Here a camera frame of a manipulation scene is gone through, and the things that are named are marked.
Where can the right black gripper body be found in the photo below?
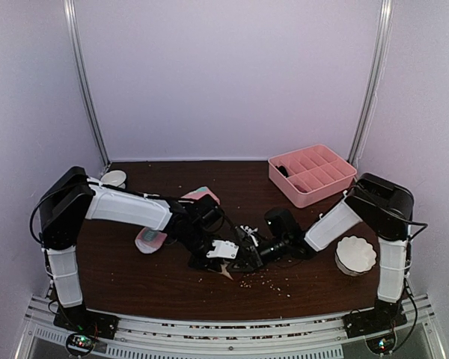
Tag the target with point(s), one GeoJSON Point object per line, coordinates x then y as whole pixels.
{"type": "Point", "coordinates": [282, 246]}

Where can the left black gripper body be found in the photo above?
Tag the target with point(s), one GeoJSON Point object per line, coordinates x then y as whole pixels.
{"type": "Point", "coordinates": [193, 240]}

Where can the striped beige maroon sock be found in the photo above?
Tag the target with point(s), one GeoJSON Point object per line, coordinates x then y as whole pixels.
{"type": "Point", "coordinates": [224, 272]}

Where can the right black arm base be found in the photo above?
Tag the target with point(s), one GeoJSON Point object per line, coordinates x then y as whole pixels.
{"type": "Point", "coordinates": [367, 322]}

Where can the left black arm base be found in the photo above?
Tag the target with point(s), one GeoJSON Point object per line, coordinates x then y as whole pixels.
{"type": "Point", "coordinates": [94, 324]}

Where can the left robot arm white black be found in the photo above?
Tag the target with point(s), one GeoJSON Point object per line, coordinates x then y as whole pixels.
{"type": "Point", "coordinates": [76, 197]}

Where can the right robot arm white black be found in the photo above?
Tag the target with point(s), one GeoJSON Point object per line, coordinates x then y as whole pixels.
{"type": "Point", "coordinates": [383, 207]}

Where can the pink patterned sock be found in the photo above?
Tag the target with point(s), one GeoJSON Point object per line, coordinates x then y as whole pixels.
{"type": "Point", "coordinates": [149, 241]}

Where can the pink divided organizer tray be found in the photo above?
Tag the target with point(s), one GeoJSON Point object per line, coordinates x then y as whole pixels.
{"type": "Point", "coordinates": [316, 172]}

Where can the black item in tray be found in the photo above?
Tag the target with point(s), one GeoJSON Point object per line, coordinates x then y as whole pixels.
{"type": "Point", "coordinates": [283, 171]}

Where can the white scalloped bowl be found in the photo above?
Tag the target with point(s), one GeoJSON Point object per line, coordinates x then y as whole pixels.
{"type": "Point", "coordinates": [355, 256]}

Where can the white dark small bowl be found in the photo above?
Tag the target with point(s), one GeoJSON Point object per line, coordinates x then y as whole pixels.
{"type": "Point", "coordinates": [116, 178]}

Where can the right circuit board with leds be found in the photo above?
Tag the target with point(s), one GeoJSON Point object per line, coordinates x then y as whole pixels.
{"type": "Point", "coordinates": [382, 344]}

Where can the circuit board with leds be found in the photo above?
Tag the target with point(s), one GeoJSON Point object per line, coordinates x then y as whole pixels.
{"type": "Point", "coordinates": [382, 344]}
{"type": "Point", "coordinates": [80, 344]}

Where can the left circuit board with leds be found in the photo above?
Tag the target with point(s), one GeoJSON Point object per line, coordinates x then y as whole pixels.
{"type": "Point", "coordinates": [80, 344]}

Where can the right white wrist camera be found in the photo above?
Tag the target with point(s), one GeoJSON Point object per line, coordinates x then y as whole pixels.
{"type": "Point", "coordinates": [250, 233]}

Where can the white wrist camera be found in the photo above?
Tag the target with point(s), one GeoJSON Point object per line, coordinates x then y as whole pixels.
{"type": "Point", "coordinates": [223, 249]}
{"type": "Point", "coordinates": [250, 233]}

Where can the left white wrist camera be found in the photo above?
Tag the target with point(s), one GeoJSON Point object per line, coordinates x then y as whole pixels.
{"type": "Point", "coordinates": [223, 249]}

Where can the aluminium front rail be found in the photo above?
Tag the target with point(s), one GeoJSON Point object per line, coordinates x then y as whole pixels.
{"type": "Point", "coordinates": [144, 337]}

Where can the right aluminium frame post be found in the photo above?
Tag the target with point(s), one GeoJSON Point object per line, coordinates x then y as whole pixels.
{"type": "Point", "coordinates": [376, 72]}

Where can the aluminium frame post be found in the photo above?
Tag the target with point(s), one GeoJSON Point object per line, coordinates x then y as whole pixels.
{"type": "Point", "coordinates": [376, 72]}
{"type": "Point", "coordinates": [84, 87]}

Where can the left aluminium frame post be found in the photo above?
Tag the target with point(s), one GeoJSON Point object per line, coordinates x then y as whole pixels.
{"type": "Point", "coordinates": [84, 87]}

